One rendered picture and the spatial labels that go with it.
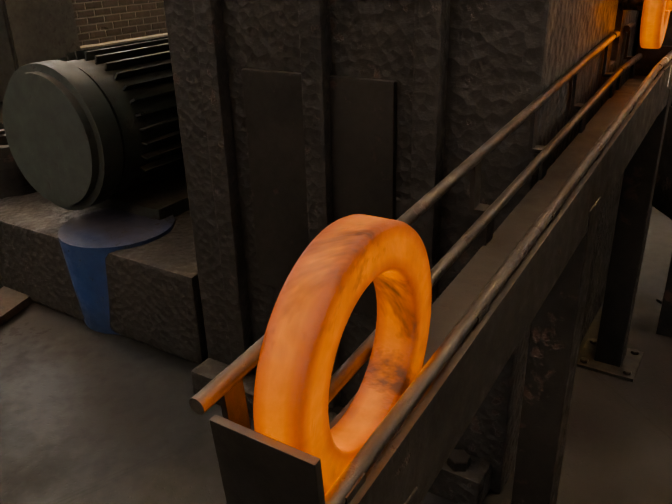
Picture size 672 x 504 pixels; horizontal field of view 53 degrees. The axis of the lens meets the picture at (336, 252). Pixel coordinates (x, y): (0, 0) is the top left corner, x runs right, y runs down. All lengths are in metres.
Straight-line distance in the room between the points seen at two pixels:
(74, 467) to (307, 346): 1.15
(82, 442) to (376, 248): 1.19
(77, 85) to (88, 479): 0.90
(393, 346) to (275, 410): 0.15
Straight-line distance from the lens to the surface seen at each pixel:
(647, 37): 1.37
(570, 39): 1.09
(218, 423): 0.40
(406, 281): 0.46
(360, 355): 0.53
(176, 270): 1.59
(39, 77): 1.80
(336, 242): 0.39
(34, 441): 1.57
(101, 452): 1.49
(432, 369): 0.50
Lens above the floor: 0.92
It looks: 25 degrees down
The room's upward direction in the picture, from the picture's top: 2 degrees counter-clockwise
